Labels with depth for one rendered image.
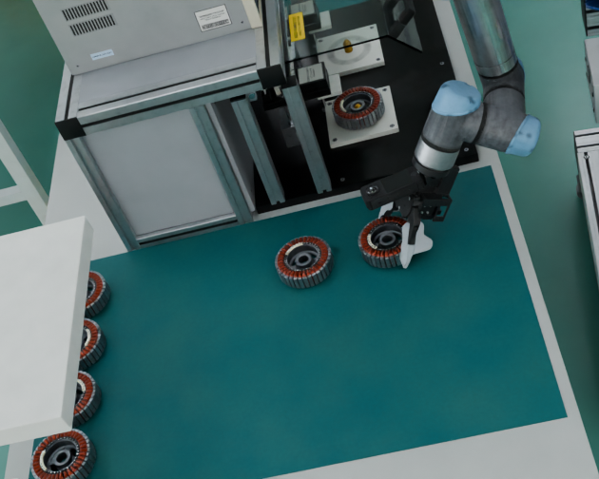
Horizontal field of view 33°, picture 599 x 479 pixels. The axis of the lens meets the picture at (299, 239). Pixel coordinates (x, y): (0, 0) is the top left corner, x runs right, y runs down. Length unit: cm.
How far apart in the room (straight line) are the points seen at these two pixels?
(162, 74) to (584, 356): 133
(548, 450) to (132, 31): 107
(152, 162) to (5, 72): 249
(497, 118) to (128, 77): 70
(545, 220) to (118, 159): 141
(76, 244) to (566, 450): 82
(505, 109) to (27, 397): 95
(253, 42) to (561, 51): 179
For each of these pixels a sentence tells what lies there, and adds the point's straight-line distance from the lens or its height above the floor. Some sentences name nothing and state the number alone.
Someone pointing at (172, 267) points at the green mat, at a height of 75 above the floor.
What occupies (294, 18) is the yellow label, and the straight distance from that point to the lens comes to 204.
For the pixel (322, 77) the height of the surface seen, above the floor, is 92.
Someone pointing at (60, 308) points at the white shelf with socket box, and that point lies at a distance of 145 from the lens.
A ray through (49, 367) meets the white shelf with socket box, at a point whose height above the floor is 121.
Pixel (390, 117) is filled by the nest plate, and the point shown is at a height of 78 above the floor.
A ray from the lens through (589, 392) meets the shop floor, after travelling 260.
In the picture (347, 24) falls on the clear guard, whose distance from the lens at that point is 198.
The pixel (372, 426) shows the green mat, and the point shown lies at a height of 75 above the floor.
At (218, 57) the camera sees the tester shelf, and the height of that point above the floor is 111.
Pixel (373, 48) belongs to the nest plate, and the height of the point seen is 78.
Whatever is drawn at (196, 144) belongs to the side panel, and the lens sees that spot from 197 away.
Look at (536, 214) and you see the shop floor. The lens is 299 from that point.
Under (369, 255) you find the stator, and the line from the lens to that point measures 190.
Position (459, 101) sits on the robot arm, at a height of 106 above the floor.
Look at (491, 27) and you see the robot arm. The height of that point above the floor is 111.
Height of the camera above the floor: 217
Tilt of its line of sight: 44 degrees down
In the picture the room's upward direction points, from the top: 21 degrees counter-clockwise
